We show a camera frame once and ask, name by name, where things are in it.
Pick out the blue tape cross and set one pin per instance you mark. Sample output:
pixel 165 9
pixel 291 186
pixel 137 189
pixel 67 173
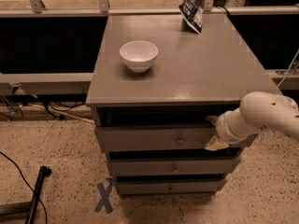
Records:
pixel 104 196

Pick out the white ceramic bowl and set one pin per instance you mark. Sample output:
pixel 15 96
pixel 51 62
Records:
pixel 138 56

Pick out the grey top drawer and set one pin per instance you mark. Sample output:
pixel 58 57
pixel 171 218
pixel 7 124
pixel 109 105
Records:
pixel 151 128

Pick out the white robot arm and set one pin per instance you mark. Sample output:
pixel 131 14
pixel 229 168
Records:
pixel 258 112

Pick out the grey drawer cabinet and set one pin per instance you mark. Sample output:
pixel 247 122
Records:
pixel 213 68

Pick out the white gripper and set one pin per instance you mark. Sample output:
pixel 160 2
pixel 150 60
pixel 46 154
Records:
pixel 222 129

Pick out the black metal stand leg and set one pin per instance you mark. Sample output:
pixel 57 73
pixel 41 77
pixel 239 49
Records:
pixel 28 208

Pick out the grey bottom drawer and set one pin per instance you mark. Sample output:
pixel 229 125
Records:
pixel 162 184

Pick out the grey middle drawer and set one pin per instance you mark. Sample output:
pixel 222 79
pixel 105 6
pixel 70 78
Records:
pixel 173 162

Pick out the grey drawer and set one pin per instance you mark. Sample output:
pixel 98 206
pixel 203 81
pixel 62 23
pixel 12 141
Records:
pixel 151 128
pixel 162 184
pixel 173 162

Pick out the blue white snack bag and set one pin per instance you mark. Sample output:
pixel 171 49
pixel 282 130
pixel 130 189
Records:
pixel 192 14

